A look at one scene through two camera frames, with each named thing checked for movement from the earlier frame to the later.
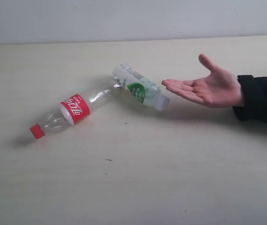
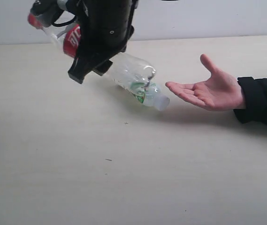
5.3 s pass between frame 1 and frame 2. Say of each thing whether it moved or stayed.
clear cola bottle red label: moved
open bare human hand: stayed
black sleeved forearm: stayed
